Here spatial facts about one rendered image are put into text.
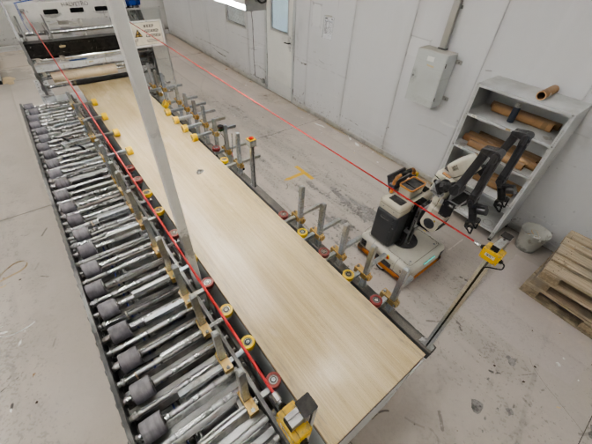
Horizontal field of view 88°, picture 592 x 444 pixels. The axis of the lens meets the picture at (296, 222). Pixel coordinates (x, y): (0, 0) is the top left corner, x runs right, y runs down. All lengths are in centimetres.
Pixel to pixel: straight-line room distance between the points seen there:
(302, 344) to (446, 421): 144
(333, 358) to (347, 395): 20
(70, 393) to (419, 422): 261
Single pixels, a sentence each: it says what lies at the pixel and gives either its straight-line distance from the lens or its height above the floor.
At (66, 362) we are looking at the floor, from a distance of 327.
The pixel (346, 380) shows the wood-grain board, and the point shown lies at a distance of 182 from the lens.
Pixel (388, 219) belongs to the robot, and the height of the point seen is 63.
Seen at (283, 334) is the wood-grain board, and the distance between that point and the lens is 188.
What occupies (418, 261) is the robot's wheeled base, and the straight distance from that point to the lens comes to 328.
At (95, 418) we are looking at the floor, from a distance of 297.
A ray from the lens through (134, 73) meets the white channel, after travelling 145.
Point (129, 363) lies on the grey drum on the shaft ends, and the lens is 206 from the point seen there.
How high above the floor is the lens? 258
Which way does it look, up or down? 43 degrees down
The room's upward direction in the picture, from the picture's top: 3 degrees clockwise
